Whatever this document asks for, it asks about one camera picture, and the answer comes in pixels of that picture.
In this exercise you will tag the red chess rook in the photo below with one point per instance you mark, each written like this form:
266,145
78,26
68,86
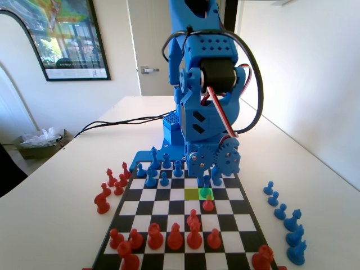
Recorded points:
263,258
128,257

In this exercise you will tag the red chess bishop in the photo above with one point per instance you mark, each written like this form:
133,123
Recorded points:
125,172
175,239
111,179

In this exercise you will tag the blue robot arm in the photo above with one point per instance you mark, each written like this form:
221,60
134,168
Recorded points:
202,47

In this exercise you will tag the red chess pawn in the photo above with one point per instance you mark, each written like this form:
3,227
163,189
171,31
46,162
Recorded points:
123,181
214,240
118,189
193,216
135,240
207,204
105,190
116,240

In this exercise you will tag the blue chess knight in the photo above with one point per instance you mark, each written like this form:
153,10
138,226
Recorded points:
297,254
294,238

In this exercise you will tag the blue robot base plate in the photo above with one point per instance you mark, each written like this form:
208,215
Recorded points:
143,157

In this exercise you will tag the blue chess king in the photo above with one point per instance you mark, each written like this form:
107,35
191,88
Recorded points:
154,160

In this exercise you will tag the blue geared gripper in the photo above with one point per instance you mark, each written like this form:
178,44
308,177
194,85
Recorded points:
202,162

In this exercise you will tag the clear plastic bag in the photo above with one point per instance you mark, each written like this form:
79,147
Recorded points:
39,137

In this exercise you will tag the moved blue pawn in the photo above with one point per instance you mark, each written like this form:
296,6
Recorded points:
207,185

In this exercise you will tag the red chess knight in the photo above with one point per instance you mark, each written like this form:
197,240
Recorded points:
101,205

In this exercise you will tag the framed poster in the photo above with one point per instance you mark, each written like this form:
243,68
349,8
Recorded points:
73,42

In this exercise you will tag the red chess queen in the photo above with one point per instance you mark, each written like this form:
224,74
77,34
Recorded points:
155,239

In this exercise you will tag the cardboard box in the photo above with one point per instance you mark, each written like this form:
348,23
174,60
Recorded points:
36,152

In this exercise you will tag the black and white chessboard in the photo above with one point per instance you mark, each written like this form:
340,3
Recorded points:
233,225

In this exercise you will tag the blue chess pawn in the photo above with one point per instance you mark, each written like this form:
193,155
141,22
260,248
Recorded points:
273,200
280,213
164,181
140,171
218,184
268,189

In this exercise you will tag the blue chess rook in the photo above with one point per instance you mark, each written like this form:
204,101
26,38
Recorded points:
177,170
166,163

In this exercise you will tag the person in dark clothing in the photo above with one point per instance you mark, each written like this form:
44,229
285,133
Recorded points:
8,174

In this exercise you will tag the red chess king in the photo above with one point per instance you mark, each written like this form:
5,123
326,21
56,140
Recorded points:
194,237

